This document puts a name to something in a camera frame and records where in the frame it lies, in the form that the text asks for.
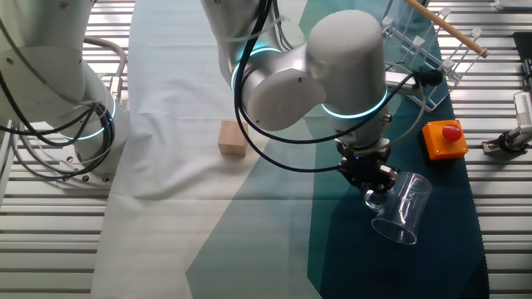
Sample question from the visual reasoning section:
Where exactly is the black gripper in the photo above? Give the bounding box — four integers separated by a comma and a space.
337, 151, 400, 196

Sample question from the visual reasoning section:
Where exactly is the clear glass mug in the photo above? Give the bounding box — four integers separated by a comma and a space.
364, 172, 433, 246

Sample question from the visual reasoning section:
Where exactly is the wooden rack rod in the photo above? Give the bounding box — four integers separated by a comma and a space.
403, 0, 490, 58

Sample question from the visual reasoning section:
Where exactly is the orange emergency stop button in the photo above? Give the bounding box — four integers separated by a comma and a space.
421, 119, 470, 165

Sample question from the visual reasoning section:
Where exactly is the wooden cube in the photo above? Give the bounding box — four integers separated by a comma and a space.
218, 120, 249, 158

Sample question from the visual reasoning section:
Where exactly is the blue green white tablecloth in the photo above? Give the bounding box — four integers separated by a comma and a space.
90, 0, 490, 299

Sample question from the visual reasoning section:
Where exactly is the metal base mounting plate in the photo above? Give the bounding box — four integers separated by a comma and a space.
57, 136, 113, 184

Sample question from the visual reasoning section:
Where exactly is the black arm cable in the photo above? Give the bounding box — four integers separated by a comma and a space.
232, 0, 342, 174
237, 0, 421, 145

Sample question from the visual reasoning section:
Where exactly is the white wire cup rack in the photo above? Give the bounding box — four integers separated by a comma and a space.
380, 0, 483, 113

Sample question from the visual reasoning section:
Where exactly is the silver finned camera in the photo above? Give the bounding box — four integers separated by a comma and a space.
513, 91, 532, 126

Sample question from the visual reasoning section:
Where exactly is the robot base cable bundle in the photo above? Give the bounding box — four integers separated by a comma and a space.
0, 99, 116, 182

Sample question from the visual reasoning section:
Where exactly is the grey corrugated hose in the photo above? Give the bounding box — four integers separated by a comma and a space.
82, 37, 128, 105

